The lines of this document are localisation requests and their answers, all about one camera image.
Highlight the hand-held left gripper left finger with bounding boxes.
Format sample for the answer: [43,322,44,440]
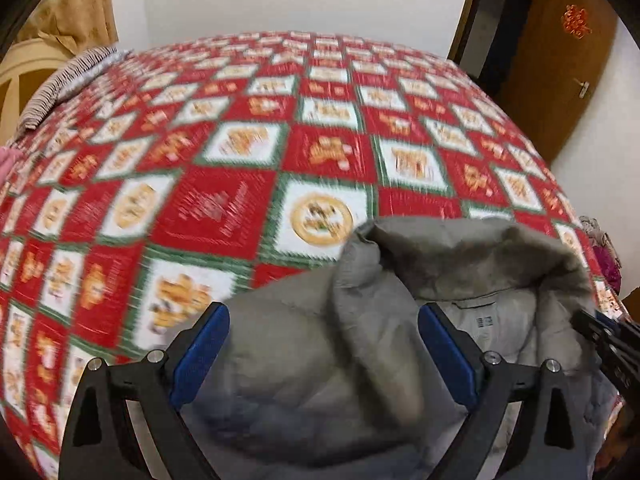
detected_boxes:
[59,302,231,480]

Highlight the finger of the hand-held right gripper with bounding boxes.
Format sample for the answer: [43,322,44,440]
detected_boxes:
[572,310,640,401]

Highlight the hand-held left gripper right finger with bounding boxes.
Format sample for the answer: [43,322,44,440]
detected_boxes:
[417,302,588,480]

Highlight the grey puffer jacket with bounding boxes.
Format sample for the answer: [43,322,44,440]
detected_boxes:
[175,217,626,480]

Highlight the magenta clothes pile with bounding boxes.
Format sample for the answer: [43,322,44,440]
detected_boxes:
[580,216,623,293]

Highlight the red printed bedspread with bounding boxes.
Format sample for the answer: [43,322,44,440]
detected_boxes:
[0,30,631,480]

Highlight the pink cloth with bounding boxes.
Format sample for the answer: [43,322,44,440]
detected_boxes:
[0,146,21,186]

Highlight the wooden door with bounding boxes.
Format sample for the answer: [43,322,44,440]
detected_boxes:
[497,0,621,163]

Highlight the striped cloth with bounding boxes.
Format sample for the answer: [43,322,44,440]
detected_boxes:
[17,46,132,131]

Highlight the red door decoration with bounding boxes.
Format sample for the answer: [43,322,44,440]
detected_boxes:
[561,4,593,40]

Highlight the cream wooden headboard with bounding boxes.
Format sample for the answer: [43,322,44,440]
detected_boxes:
[0,37,71,148]

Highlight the beige curtain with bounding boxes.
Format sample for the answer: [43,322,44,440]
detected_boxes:
[20,0,119,56]

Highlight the wooden door frame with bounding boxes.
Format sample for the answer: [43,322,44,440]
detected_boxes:
[446,0,556,96]

